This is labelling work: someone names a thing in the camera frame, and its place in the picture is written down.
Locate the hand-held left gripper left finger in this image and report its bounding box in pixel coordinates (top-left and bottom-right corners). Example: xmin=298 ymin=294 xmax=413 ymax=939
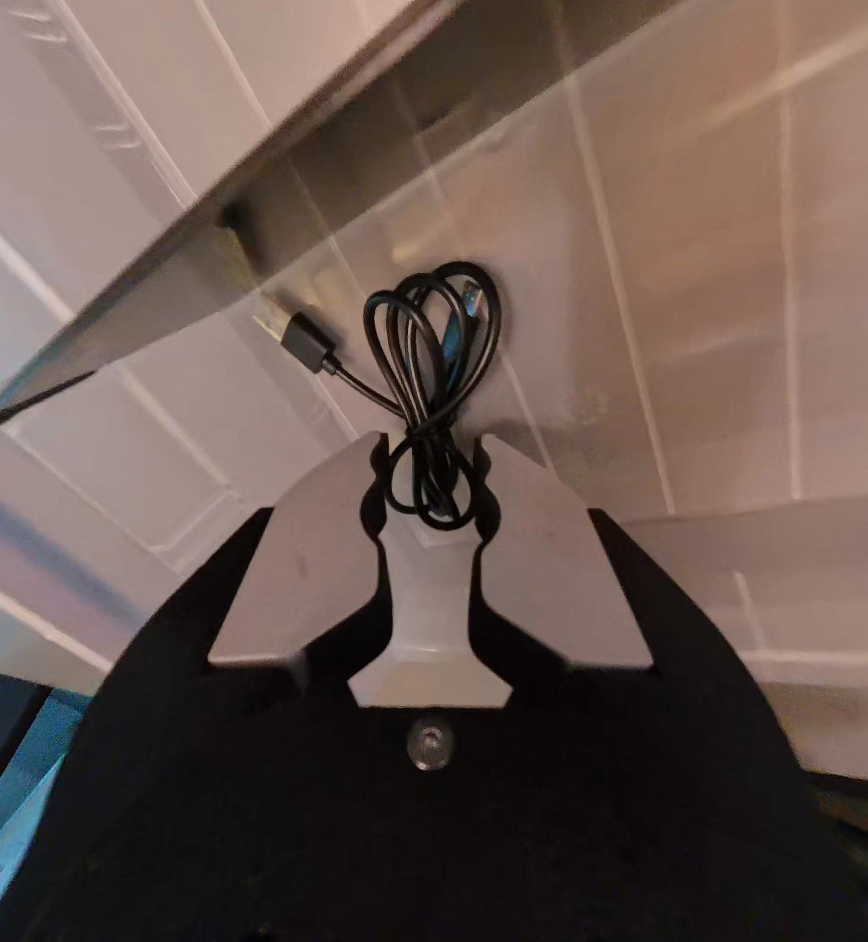
xmin=207 ymin=432 xmax=392 ymax=672

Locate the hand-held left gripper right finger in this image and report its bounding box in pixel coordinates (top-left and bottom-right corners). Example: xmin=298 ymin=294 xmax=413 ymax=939
xmin=469 ymin=433 xmax=656 ymax=672

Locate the black USB cable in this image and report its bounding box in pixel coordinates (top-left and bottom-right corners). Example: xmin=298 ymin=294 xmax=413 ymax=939
xmin=252 ymin=261 xmax=505 ymax=531

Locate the clear plastic storage bin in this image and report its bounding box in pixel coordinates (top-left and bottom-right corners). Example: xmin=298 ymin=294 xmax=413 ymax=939
xmin=0 ymin=0 xmax=868 ymax=788

